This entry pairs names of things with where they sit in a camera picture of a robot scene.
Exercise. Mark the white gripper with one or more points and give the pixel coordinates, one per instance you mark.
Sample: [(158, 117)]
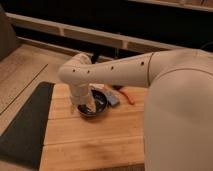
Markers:
[(82, 95)]

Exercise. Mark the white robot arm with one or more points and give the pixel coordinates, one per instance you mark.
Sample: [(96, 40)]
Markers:
[(178, 109)]

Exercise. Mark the black bowl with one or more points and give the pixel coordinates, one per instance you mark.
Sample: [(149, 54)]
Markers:
[(100, 104)]

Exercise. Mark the orange carrot toy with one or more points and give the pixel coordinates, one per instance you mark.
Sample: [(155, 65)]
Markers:
[(128, 97)]

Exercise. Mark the dark floor mat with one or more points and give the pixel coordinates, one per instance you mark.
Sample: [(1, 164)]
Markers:
[(22, 141)]

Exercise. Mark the grey couch corner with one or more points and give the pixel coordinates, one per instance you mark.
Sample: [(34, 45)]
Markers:
[(8, 39)]

